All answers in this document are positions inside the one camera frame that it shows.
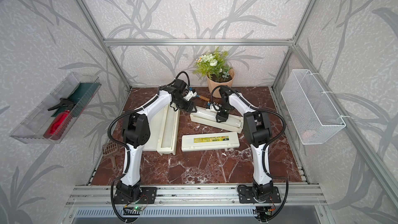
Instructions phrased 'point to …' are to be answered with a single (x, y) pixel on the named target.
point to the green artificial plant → (213, 65)
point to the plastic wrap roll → (204, 113)
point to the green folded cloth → (85, 92)
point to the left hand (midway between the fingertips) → (193, 108)
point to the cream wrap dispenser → (222, 125)
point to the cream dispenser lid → (210, 141)
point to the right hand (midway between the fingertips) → (220, 114)
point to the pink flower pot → (219, 79)
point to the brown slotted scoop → (109, 149)
